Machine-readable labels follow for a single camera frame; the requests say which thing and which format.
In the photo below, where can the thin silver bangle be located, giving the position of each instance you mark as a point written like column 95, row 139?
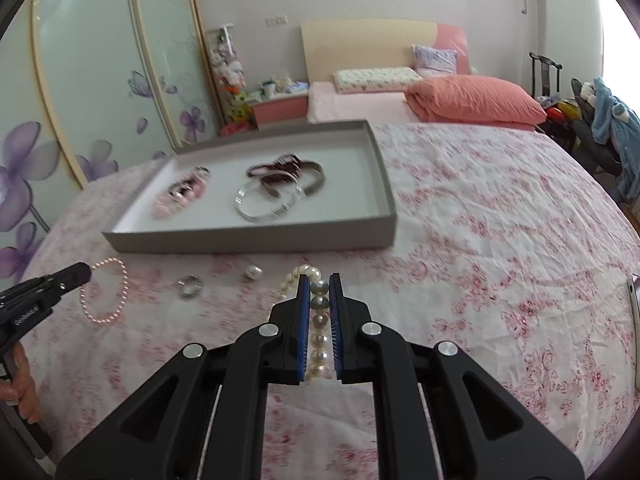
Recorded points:
column 240, row 207

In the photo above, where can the floral glass sliding wardrobe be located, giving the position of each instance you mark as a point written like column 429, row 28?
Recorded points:
column 90, row 85

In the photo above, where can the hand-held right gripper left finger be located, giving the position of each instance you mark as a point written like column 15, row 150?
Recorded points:
column 302, row 320

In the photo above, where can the grey cardboard tray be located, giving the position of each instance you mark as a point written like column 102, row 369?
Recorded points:
column 250, row 242

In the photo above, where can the white smartphone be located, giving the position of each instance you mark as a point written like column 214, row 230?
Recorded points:
column 634, row 300

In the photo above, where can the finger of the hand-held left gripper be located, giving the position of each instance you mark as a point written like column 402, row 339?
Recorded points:
column 72, row 275

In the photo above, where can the dark wooden chair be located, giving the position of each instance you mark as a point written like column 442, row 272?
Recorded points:
column 542, row 75

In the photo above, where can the blue fleece garment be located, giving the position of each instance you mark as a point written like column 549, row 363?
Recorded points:
column 617, row 135

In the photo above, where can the yellow and red toys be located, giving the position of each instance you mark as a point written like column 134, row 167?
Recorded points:
column 562, row 110

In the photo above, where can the pink floral bedsheet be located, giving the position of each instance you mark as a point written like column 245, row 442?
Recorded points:
column 475, row 260

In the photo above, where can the pink mattress sheet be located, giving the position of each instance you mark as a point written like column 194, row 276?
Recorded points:
column 355, row 105

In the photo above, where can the white wall socket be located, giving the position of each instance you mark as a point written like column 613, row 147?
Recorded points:
column 276, row 20

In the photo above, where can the pink nightstand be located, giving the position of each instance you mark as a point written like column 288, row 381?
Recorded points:
column 280, row 110

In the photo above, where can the cream patterned pillow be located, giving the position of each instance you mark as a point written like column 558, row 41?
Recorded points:
column 375, row 80

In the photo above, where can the salmon folded duvet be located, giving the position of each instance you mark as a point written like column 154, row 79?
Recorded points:
column 475, row 100

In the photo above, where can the clear plush toy tube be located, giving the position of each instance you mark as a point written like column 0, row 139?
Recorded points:
column 227, row 70

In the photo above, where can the beige and pink headboard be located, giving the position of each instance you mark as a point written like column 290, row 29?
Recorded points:
column 370, row 45

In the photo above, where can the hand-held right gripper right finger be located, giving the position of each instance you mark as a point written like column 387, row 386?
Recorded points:
column 336, row 320

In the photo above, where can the lilac printed pillow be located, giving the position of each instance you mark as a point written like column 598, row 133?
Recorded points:
column 435, row 60

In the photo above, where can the person's left hand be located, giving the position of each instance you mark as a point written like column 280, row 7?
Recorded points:
column 27, row 390

